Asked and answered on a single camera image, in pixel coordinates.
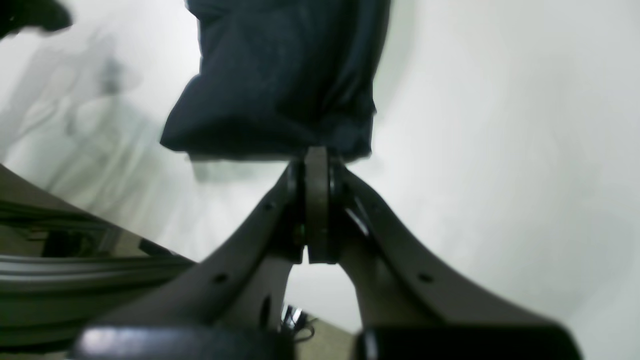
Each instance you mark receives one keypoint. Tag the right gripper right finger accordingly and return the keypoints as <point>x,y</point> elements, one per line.
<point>412,305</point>

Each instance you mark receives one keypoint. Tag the black T-shirt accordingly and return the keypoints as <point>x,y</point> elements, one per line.
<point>277,77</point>

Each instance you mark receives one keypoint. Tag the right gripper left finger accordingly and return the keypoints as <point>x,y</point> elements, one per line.
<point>227,307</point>

